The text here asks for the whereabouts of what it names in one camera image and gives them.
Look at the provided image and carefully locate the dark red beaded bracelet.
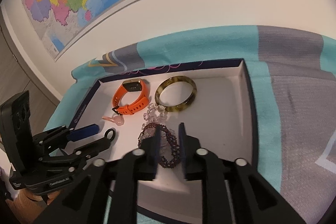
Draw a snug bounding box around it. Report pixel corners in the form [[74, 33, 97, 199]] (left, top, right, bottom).
[[137, 122, 182, 169]]

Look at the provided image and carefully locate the pink ring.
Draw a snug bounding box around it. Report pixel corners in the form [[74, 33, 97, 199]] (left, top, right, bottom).
[[102, 114, 125, 126]]

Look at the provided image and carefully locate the clear crystal bead bracelet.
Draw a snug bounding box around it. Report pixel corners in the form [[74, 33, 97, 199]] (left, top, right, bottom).
[[137, 103, 172, 146]]

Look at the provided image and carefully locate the left hand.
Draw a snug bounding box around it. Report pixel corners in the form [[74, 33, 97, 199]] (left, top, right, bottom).
[[5, 189, 62, 223]]

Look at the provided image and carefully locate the navy white shallow box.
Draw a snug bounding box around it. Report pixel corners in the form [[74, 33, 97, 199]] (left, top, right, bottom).
[[68, 57, 261, 224]]

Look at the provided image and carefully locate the orange smart watch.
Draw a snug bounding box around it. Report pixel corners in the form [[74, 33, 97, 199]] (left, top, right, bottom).
[[112, 79, 150, 115]]

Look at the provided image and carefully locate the tortoiseshell bangle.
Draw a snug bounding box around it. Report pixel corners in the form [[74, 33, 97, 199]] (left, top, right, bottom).
[[154, 76, 198, 113]]

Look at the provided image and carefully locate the teal grey bedsheet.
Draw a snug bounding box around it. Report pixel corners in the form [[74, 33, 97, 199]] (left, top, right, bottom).
[[46, 26, 335, 223]]

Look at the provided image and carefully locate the black left camera box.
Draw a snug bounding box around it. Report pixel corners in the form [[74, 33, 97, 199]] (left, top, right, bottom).
[[1, 91, 34, 176]]

